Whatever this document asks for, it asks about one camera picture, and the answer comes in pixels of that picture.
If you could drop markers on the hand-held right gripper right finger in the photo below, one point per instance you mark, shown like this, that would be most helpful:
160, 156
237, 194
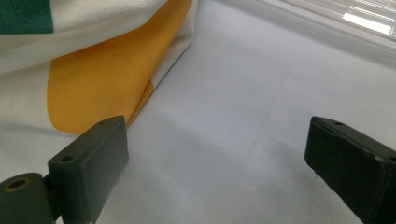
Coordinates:
358, 165

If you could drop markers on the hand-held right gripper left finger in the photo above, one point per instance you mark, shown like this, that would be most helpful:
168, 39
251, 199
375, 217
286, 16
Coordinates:
90, 161

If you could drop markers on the white canvas bag green orange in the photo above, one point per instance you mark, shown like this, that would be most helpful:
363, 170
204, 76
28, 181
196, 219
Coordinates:
99, 77

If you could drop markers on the clear plastic container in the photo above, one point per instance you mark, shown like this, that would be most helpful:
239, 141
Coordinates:
342, 18

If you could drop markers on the pale blue table mat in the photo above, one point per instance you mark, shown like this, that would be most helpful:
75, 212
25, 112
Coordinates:
224, 130

